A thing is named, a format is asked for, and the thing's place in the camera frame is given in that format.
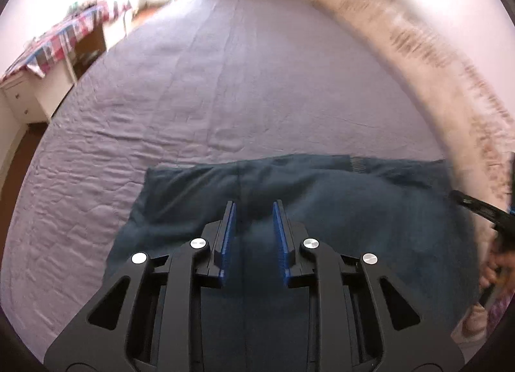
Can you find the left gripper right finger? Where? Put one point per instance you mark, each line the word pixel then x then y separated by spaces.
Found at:
pixel 361 316

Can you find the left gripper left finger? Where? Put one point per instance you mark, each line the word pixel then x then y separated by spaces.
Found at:
pixel 147 316

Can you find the dark teal padded jacket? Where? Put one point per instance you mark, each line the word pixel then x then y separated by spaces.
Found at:
pixel 399 210

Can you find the pink plaid pajama clothing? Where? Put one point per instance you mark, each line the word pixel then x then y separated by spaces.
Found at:
pixel 480 322

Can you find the person's right hand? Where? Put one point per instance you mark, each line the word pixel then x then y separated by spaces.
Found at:
pixel 491 270

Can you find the beige floral duvet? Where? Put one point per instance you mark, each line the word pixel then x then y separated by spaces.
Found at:
pixel 474 125

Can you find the white wooden desk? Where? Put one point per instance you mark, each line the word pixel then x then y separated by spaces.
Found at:
pixel 33 99

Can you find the red plaid tablecloth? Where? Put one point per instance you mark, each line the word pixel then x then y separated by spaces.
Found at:
pixel 54 46

